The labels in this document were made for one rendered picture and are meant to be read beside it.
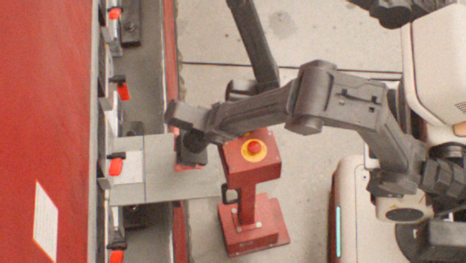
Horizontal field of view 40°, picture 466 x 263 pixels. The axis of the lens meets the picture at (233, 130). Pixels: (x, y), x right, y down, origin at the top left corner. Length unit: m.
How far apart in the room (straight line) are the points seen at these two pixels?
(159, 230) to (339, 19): 1.74
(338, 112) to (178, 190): 0.66
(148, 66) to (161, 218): 0.47
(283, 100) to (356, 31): 2.05
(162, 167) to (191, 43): 1.49
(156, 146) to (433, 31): 0.70
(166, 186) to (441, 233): 0.76
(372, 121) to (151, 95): 0.96
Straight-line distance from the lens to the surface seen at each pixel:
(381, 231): 2.30
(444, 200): 1.38
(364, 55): 2.99
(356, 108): 0.97
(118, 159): 1.36
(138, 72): 1.86
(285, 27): 3.04
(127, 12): 1.96
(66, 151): 1.06
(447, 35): 1.35
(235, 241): 2.41
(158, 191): 1.54
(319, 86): 0.97
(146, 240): 1.63
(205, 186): 1.53
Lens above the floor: 2.41
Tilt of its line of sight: 62 degrees down
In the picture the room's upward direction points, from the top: 2 degrees counter-clockwise
